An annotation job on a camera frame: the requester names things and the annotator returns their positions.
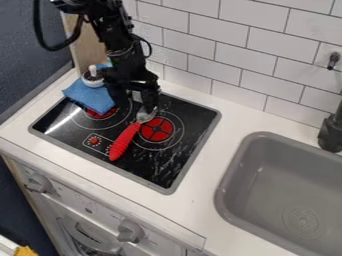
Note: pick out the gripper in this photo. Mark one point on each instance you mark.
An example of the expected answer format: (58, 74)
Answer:
(131, 75)

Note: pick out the blue cloth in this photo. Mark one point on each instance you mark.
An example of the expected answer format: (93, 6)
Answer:
(91, 95)

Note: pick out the tap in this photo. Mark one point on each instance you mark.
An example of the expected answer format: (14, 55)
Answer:
(331, 131)

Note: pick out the red spoon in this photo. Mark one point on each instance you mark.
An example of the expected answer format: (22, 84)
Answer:
(123, 140)

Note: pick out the toy stove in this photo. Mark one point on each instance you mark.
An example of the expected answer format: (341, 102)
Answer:
(147, 146)

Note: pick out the toy sink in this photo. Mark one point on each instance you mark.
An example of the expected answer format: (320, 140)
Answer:
(285, 196)

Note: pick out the wooden board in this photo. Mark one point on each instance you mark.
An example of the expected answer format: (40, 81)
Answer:
(87, 50)

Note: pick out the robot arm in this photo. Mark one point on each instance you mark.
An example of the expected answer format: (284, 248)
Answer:
(113, 30)

